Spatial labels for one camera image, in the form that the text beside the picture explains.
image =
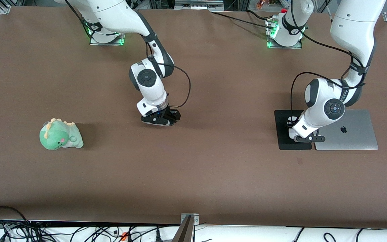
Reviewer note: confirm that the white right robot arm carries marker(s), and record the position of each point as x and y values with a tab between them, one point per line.
113	13

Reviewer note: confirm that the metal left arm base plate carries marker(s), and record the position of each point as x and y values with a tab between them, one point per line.
284	47

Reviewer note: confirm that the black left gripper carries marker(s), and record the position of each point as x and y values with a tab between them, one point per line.
291	123

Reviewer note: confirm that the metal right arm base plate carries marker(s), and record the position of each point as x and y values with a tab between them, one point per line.
106	43

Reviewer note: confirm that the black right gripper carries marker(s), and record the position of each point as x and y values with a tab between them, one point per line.
171	113

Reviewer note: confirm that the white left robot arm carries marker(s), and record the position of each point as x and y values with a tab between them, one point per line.
354	23

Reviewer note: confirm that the orange connector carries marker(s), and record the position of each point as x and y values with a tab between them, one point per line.
124	236

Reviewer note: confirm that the green dinosaur plush toy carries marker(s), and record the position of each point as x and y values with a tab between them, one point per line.
57	136

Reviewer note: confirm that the black mouse pad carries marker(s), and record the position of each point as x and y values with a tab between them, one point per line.
281	141

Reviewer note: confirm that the silver laptop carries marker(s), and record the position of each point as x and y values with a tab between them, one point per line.
354	134

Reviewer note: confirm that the grey metal box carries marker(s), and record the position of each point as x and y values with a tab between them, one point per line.
198	5

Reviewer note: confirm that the aluminium table edge bracket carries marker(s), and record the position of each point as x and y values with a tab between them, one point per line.
189	218

